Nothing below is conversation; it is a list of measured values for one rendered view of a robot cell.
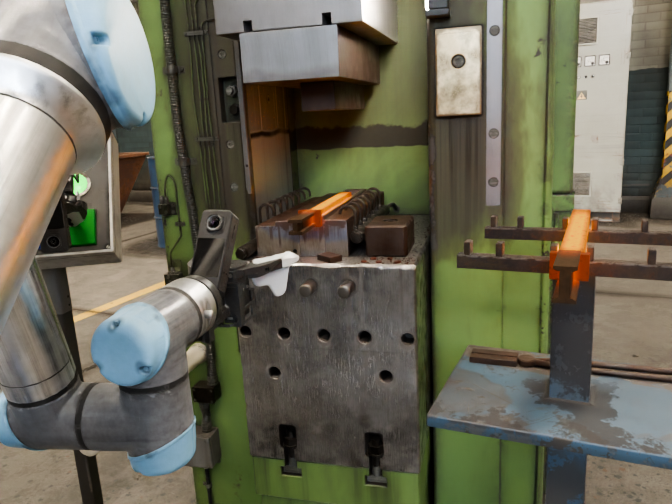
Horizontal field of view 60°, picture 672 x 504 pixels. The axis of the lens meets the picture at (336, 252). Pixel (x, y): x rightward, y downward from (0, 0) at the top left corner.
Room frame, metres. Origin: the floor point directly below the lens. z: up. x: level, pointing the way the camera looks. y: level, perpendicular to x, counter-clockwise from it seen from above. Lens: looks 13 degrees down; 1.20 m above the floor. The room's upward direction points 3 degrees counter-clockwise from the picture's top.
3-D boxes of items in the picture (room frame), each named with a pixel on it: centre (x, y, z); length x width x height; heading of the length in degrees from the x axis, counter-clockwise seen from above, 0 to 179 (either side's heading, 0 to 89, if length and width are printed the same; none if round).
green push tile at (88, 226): (1.15, 0.51, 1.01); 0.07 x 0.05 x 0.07; 100
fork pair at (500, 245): (0.93, -0.26, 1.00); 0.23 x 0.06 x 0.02; 154
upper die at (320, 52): (1.39, 0.02, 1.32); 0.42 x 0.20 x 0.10; 165
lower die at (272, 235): (1.39, 0.02, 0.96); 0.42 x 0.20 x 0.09; 165
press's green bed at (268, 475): (1.39, -0.04, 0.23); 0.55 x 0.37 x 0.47; 165
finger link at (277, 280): (0.83, 0.09, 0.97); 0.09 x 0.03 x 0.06; 129
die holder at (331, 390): (1.39, -0.04, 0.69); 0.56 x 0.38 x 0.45; 165
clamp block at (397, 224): (1.20, -0.12, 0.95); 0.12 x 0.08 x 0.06; 165
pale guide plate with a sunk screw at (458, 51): (1.23, -0.27, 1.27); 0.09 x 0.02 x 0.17; 75
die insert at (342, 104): (1.43, -0.02, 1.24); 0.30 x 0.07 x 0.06; 165
